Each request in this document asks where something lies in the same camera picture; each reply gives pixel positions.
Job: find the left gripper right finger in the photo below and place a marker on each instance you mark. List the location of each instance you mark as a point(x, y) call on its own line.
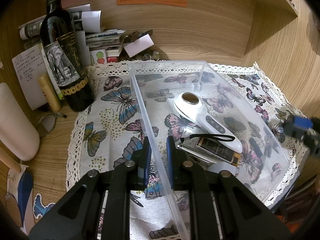
point(175, 158)

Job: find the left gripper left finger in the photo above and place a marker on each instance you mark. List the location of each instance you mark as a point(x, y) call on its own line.
point(141, 171)

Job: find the yellow lip balm tube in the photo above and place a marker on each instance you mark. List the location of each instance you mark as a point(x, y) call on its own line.
point(48, 91)

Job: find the butterfly print lace cloth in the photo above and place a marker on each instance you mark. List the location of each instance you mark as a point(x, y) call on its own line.
point(112, 119)

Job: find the small white cardboard box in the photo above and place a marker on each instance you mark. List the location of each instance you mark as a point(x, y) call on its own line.
point(139, 45)

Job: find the white power adapter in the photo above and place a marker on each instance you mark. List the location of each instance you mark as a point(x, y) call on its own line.
point(218, 167)

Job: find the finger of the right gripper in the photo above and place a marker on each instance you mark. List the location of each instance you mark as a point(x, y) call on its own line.
point(305, 130)

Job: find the dark wine bottle elephant label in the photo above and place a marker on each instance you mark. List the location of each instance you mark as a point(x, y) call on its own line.
point(61, 49)

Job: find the cream cylindrical tumbler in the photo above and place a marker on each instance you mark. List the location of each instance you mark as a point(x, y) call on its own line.
point(17, 133)

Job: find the white handwritten paper note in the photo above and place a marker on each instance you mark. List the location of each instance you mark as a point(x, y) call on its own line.
point(28, 66)

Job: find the black gold cigarette box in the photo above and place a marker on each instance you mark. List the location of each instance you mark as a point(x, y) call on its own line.
point(217, 150)

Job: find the clear plastic storage bin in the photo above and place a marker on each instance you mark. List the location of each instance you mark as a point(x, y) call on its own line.
point(214, 205)

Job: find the blue cartoon sticker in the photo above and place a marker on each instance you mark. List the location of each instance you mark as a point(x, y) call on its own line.
point(39, 209)

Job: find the white handheld massager device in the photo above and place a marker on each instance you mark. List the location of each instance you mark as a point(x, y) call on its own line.
point(193, 108)

